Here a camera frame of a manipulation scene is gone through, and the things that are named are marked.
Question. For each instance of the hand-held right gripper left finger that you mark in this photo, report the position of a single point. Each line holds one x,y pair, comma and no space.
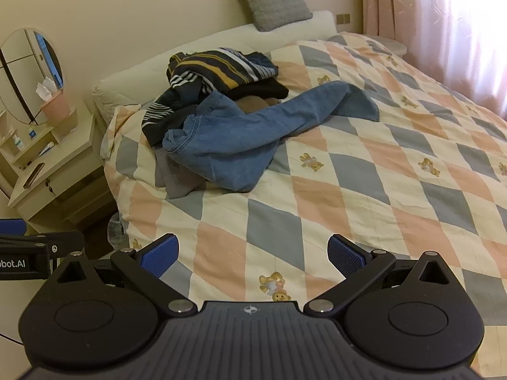
160,260

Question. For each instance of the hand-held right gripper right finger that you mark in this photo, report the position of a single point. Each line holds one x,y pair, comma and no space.
345,260

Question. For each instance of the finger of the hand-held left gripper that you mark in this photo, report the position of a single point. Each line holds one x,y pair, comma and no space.
47,243
12,226

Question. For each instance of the blue jeans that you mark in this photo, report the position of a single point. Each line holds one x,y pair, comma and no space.
237,134

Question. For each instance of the clear plastic bag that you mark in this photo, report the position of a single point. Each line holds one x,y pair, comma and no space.
118,231

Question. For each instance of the drawer keys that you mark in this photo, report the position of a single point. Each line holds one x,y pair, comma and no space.
49,187

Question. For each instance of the dark smartphone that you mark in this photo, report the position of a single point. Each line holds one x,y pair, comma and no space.
33,175

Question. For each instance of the cream dressing table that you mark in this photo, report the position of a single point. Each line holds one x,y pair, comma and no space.
71,174

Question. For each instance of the white pump bottle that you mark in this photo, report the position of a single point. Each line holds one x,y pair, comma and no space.
16,144

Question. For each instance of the grey garment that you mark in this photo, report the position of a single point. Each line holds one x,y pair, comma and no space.
178,178

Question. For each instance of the white tube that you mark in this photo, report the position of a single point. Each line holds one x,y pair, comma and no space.
46,148

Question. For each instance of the small white blue jar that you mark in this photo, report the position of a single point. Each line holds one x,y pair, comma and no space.
32,132

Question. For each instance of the checkered bear print quilt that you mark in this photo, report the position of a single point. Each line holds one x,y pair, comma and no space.
356,146

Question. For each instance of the pink tissue holder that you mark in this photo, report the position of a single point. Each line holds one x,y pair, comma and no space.
55,107

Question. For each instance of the dark white-striped garment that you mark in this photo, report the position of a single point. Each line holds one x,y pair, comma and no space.
162,114

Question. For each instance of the round mirror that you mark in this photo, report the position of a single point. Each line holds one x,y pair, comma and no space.
23,79

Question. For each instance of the brown garment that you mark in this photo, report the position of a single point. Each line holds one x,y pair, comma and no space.
253,104

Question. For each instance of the black garment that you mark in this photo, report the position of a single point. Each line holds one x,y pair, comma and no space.
261,87

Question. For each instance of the navy yellow striped shirt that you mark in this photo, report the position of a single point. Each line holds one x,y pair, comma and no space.
222,69

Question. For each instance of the round white side table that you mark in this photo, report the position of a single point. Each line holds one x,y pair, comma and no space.
396,47

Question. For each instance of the pink curtain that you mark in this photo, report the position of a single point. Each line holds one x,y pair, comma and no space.
435,27

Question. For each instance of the grey pillow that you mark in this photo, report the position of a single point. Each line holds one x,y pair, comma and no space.
269,0

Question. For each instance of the wall switch plate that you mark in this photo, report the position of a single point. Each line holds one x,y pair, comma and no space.
343,18

